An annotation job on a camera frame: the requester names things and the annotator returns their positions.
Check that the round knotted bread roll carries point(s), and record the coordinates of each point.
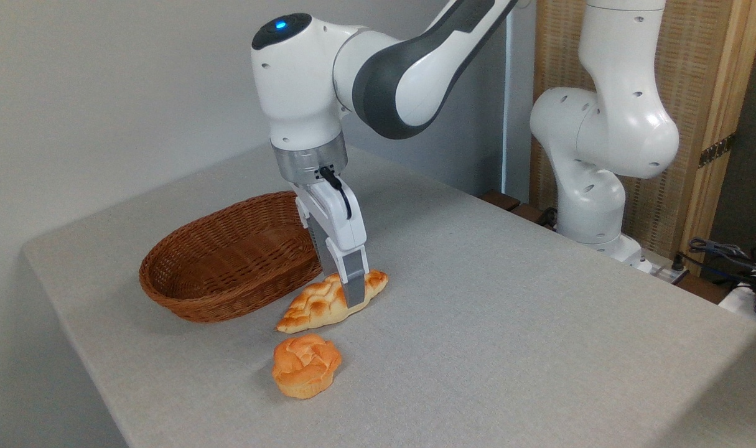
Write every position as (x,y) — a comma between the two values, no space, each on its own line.
(306,367)

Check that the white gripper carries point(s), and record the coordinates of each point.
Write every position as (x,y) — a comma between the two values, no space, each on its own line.
(334,214)

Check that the brown wicker basket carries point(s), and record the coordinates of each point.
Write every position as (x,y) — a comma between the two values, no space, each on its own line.
(216,274)

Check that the long braided bread loaf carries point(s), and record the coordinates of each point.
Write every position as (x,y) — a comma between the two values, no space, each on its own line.
(312,308)

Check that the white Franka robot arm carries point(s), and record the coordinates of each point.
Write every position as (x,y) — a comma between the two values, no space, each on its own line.
(297,93)

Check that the white wall pipe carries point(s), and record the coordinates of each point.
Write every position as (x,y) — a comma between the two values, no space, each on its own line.
(509,124)

